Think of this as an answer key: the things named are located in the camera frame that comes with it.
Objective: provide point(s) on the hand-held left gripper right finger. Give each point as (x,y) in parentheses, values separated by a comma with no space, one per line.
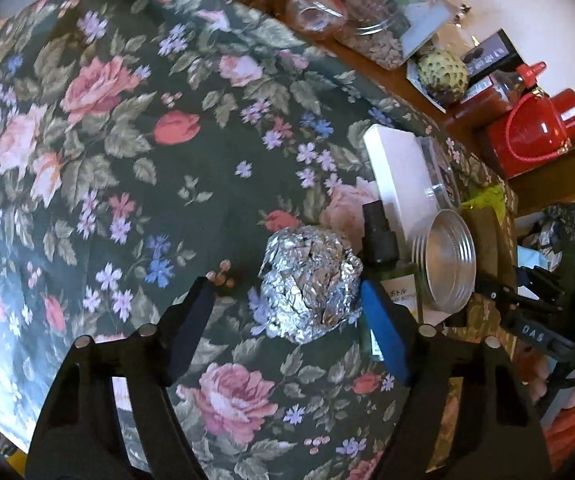
(387,330)

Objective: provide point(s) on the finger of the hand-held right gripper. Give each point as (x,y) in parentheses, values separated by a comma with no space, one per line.
(497,291)

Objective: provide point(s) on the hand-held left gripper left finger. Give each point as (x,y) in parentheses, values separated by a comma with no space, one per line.
(193,322)

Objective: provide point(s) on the round silver metal tin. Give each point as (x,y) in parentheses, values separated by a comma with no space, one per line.
(450,260)

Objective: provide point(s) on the aluminium foil ball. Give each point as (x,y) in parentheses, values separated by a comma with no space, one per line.
(312,290)

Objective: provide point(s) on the green spray bottle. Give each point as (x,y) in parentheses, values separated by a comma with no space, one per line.
(381,240)

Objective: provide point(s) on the person's right forearm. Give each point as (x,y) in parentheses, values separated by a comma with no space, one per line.
(572,417)

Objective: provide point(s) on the person's right hand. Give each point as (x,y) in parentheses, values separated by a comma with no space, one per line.
(535,375)

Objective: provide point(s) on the floral tablecloth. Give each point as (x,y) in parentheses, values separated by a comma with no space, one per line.
(167,185)

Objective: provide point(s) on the white rectangular box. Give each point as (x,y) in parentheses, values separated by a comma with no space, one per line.
(400,180)

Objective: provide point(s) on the red thermos jug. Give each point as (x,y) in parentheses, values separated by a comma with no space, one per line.
(532,132)

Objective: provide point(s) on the red-capped chili sauce bottle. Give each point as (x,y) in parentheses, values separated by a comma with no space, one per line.
(497,91)

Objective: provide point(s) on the green custard apple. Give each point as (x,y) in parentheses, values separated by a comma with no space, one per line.
(442,77)

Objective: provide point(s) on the black box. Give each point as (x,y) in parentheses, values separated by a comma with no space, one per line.
(492,52)

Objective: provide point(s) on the glass jar with wooden lid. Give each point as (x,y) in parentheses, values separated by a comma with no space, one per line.
(392,20)

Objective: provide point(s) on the plastic-wrapped red snack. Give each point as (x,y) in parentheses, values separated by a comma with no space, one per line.
(315,7)

